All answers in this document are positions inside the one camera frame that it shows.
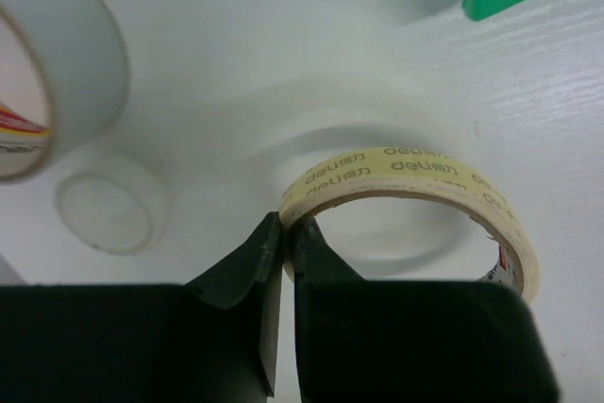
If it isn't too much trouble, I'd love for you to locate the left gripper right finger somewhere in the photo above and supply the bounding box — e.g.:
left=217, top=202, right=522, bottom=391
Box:
left=289, top=221, right=560, bottom=402

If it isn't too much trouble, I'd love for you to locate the beige masking tape roll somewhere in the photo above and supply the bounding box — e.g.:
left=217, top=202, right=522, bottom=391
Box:
left=278, top=146, right=541, bottom=303

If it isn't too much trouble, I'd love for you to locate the large tape roll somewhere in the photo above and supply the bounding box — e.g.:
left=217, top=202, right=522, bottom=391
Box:
left=1, top=0, right=129, bottom=183

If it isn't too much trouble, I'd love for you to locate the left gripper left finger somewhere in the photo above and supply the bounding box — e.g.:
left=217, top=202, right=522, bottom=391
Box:
left=1, top=212, right=282, bottom=402

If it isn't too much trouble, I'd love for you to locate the small white tape roll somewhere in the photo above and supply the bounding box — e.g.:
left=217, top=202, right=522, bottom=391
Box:
left=55, top=155, right=170, bottom=257

